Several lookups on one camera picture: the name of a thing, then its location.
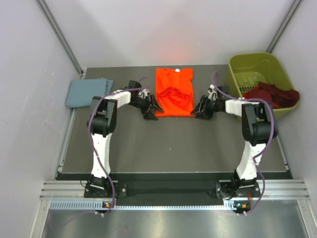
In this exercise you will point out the dark red t shirt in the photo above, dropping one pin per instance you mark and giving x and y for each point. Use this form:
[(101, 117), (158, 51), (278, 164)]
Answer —
[(277, 97)]

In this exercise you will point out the right aluminium corner post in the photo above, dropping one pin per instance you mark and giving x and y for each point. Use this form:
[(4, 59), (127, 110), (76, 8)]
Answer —
[(284, 24)]

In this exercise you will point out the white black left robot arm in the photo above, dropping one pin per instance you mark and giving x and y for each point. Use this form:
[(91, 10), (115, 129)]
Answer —
[(101, 125)]

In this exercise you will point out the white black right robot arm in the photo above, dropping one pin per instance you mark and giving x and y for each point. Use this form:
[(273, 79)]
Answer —
[(258, 130)]

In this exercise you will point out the folded grey-blue t shirt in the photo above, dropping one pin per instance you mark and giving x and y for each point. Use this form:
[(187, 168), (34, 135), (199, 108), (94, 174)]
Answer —
[(82, 91)]

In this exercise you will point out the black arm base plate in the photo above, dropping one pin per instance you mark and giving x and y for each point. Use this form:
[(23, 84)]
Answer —
[(211, 188)]

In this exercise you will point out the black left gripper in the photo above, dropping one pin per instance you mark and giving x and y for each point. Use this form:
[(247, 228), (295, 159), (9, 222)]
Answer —
[(153, 102)]

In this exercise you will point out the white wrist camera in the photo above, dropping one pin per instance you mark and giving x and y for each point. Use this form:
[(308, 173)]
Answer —
[(144, 93), (212, 93)]

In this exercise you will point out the green plastic basket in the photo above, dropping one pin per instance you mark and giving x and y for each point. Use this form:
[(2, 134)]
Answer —
[(261, 75)]

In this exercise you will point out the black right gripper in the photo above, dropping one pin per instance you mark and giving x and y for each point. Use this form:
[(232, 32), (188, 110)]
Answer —
[(204, 100)]

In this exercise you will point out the aluminium front frame rail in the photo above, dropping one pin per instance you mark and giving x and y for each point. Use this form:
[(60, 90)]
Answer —
[(281, 189)]

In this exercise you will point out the aluminium corner post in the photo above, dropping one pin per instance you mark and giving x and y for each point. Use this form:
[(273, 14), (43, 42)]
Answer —
[(59, 34), (284, 24)]

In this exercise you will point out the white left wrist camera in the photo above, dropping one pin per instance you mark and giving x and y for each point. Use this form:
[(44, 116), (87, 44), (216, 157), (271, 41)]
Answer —
[(144, 93)]

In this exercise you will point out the left aluminium corner post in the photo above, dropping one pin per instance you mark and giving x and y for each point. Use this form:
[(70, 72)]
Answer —
[(59, 34)]

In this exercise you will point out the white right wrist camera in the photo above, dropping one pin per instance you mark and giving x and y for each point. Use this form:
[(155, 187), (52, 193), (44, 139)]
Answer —
[(212, 93)]

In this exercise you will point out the orange t shirt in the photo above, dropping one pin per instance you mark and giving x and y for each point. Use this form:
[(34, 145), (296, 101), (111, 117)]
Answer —
[(175, 92)]

